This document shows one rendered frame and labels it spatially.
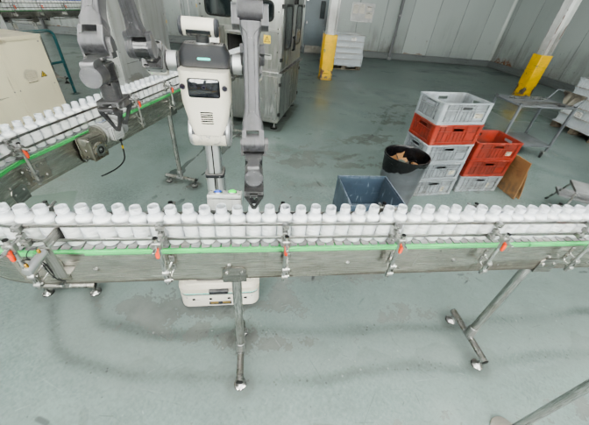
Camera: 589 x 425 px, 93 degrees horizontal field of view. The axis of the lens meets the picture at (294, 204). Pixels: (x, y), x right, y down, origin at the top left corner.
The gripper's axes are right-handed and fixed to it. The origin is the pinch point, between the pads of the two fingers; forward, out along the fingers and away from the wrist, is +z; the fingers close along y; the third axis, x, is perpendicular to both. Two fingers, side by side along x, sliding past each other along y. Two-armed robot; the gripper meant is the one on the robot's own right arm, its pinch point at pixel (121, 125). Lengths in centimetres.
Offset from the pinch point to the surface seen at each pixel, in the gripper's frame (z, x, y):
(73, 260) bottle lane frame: 45, -21, 20
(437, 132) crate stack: 58, 232, -157
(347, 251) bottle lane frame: 43, 83, 21
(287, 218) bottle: 28, 57, 17
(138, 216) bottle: 26.5, 4.3, 16.5
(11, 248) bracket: 32, -32, 26
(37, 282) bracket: 50, -33, 25
